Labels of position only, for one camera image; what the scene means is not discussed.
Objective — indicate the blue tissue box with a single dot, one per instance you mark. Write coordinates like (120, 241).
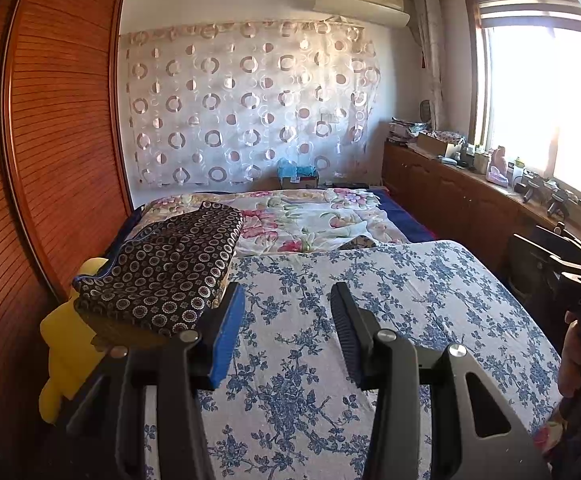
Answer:
(295, 172)

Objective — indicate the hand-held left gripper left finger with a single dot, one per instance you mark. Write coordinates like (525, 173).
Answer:
(225, 340)

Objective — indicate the bright window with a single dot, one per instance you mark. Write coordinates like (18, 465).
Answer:
(545, 95)

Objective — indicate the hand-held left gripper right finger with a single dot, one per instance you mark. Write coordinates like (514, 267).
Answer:
(350, 345)

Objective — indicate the wooden low cabinet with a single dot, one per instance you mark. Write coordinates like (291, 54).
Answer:
(445, 190)

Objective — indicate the cardboard box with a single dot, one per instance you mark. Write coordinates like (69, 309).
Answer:
(435, 145)

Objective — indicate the white blue-floral cloth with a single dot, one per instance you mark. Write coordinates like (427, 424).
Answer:
(420, 300)

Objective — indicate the black tools on sill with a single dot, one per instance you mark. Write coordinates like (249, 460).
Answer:
(545, 192)

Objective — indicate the pile of papers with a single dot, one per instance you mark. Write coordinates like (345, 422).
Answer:
(403, 130)

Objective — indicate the white window curtain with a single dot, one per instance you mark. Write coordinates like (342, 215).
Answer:
(430, 55)

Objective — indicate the person's right hand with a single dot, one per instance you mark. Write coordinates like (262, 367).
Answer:
(572, 360)

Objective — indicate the small dark oval mirror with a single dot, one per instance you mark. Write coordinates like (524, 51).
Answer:
(425, 110)

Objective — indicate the navy blue blanket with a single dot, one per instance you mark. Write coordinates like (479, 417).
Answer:
(405, 215)

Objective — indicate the dark circle-patterned shirt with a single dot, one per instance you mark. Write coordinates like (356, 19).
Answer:
(170, 270)

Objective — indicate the pink floral blanket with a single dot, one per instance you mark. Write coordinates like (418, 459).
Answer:
(295, 215)

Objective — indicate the yellow plush toy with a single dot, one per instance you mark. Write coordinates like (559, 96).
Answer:
(68, 360)

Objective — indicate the sheer circle-patterned wall curtain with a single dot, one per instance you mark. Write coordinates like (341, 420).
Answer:
(250, 100)

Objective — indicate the pink figurine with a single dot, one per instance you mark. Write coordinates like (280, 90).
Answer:
(498, 166)

